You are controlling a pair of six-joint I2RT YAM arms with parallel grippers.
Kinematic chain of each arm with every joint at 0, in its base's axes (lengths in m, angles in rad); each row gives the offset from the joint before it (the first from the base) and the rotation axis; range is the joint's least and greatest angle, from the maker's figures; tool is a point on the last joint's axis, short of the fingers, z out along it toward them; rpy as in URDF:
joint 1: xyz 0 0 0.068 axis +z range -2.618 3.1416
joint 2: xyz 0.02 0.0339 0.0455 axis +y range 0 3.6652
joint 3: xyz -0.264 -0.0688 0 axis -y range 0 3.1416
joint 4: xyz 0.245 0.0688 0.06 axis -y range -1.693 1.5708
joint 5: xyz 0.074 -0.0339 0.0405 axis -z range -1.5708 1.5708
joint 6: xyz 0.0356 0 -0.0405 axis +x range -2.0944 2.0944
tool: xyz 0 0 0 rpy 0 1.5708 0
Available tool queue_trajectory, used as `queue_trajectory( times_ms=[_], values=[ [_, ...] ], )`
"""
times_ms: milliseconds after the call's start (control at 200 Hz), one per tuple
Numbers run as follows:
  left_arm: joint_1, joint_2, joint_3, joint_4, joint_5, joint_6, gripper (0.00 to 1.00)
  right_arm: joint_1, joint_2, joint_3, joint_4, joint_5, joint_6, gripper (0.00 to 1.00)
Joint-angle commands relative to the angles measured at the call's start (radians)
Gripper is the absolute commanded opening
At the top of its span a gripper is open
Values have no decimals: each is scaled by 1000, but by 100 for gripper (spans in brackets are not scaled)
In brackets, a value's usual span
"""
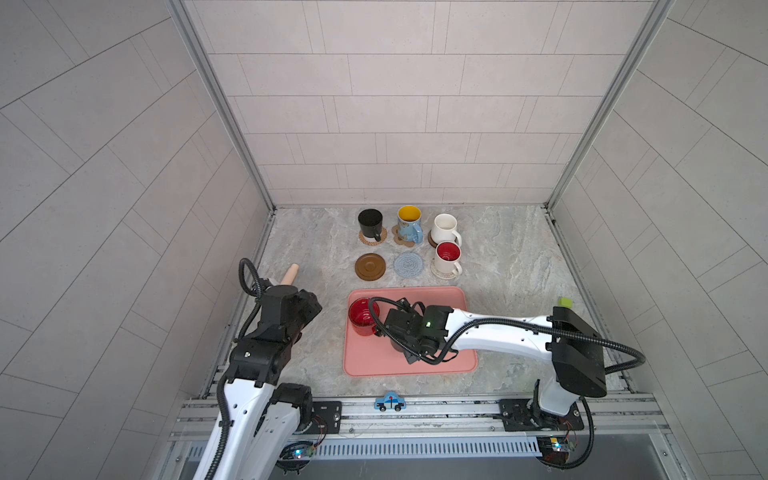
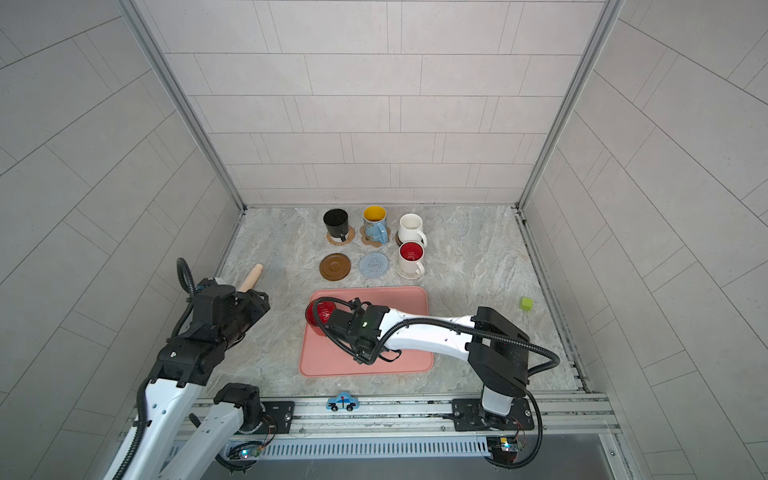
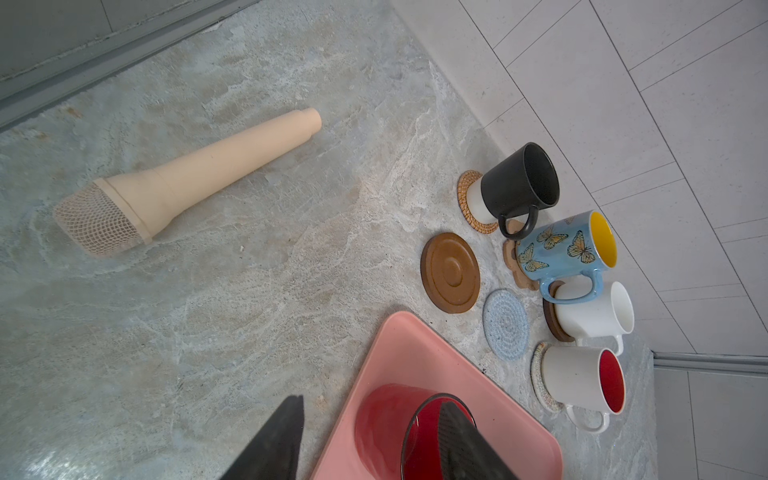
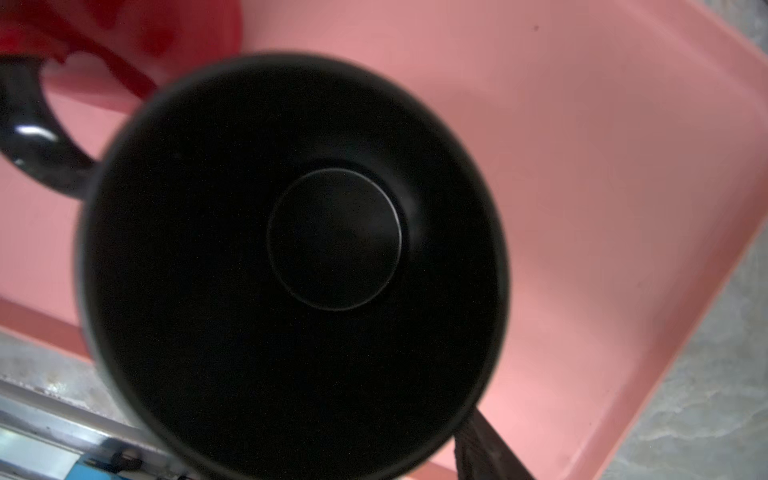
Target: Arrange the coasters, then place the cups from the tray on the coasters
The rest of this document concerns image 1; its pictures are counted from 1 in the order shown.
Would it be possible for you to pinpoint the left circuit board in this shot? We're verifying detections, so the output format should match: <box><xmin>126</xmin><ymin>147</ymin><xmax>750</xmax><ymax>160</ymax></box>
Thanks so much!
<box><xmin>279</xmin><ymin>441</ymin><xmax>316</xmax><ymax>461</ymax></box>

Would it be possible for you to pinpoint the multicolour woven round coaster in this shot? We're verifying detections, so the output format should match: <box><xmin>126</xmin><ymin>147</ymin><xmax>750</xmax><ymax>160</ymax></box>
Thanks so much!
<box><xmin>430</xmin><ymin>265</ymin><xmax>460</xmax><ymax>281</ymax></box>

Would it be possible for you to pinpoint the paw shaped cork coaster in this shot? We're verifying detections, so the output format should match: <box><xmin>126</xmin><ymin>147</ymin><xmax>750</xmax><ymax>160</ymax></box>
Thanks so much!
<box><xmin>391</xmin><ymin>225</ymin><xmax>416</xmax><ymax>248</ymax></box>

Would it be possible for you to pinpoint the circuit board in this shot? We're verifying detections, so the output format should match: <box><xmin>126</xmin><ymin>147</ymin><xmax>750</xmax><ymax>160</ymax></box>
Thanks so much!
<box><xmin>536</xmin><ymin>436</ymin><xmax>576</xmax><ymax>466</ymax></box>
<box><xmin>279</xmin><ymin>441</ymin><xmax>316</xmax><ymax>461</ymax></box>

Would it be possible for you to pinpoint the pink rectangular tray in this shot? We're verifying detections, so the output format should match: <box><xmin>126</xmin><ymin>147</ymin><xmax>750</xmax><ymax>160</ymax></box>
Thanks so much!
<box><xmin>343</xmin><ymin>286</ymin><xmax>479</xmax><ymax>377</ymax></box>

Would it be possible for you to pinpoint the yellow inside mug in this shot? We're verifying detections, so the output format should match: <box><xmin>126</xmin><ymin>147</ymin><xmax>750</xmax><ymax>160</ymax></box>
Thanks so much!
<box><xmin>397</xmin><ymin>205</ymin><xmax>424</xmax><ymax>244</ymax></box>

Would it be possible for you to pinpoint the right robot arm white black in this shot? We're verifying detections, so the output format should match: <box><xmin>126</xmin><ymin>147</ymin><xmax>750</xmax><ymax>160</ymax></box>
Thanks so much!
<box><xmin>365</xmin><ymin>296</ymin><xmax>646</xmax><ymax>471</ymax></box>

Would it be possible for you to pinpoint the white mug red inside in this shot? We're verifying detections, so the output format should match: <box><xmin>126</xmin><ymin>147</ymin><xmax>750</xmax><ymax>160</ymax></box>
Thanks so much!
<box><xmin>432</xmin><ymin>241</ymin><xmax>463</xmax><ymax>279</ymax></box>

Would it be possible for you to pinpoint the wooden rolling pin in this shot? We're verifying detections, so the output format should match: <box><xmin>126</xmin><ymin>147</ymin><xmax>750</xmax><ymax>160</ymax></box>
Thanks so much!
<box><xmin>280</xmin><ymin>263</ymin><xmax>300</xmax><ymax>285</ymax></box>

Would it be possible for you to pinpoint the ventilation grille strip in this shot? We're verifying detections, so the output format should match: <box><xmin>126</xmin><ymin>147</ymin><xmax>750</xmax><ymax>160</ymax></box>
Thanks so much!
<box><xmin>314</xmin><ymin>436</ymin><xmax>542</xmax><ymax>461</ymax></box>

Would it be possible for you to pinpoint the grey-blue woven round coaster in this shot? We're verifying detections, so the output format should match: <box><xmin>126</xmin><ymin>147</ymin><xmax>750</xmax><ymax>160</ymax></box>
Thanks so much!
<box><xmin>393</xmin><ymin>252</ymin><xmax>424</xmax><ymax>279</ymax></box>

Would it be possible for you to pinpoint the black mug front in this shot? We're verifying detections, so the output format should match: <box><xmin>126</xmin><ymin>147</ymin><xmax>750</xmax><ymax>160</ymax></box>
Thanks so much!
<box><xmin>390</xmin><ymin>339</ymin><xmax>407</xmax><ymax>354</ymax></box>

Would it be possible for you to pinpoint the blue toy car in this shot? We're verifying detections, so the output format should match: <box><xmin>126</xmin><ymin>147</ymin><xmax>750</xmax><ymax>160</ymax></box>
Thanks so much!
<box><xmin>374</xmin><ymin>392</ymin><xmax>406</xmax><ymax>412</ymax></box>

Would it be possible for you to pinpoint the right circuit board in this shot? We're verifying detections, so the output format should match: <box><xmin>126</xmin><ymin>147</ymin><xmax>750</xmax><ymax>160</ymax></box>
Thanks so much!
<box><xmin>536</xmin><ymin>436</ymin><xmax>576</xmax><ymax>466</ymax></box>

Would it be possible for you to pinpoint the dark brown wooden coaster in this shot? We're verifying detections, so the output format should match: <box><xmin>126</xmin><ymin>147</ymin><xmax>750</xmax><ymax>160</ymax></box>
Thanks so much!
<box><xmin>354</xmin><ymin>253</ymin><xmax>387</xmax><ymax>282</ymax></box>

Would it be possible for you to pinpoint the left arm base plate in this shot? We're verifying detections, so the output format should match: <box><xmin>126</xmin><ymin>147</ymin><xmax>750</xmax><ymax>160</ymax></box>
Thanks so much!
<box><xmin>295</xmin><ymin>401</ymin><xmax>342</xmax><ymax>436</ymax></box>

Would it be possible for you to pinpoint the black mug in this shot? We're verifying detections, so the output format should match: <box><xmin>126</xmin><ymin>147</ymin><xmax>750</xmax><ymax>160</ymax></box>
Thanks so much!
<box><xmin>358</xmin><ymin>208</ymin><xmax>383</xmax><ymax>242</ymax></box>
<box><xmin>390</xmin><ymin>339</ymin><xmax>407</xmax><ymax>354</ymax></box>

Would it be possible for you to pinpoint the woven rattan round coaster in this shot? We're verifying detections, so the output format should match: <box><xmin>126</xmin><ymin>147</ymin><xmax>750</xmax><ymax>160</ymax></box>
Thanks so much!
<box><xmin>358</xmin><ymin>230</ymin><xmax>388</xmax><ymax>246</ymax></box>

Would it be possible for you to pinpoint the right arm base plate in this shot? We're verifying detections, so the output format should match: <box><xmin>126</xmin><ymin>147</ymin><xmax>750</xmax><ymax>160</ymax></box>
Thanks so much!
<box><xmin>493</xmin><ymin>399</ymin><xmax>585</xmax><ymax>432</ymax></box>

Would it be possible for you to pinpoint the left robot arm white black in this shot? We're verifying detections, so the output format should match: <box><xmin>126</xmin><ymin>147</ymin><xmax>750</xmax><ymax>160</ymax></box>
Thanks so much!
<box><xmin>194</xmin><ymin>258</ymin><xmax>322</xmax><ymax>479</ymax></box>

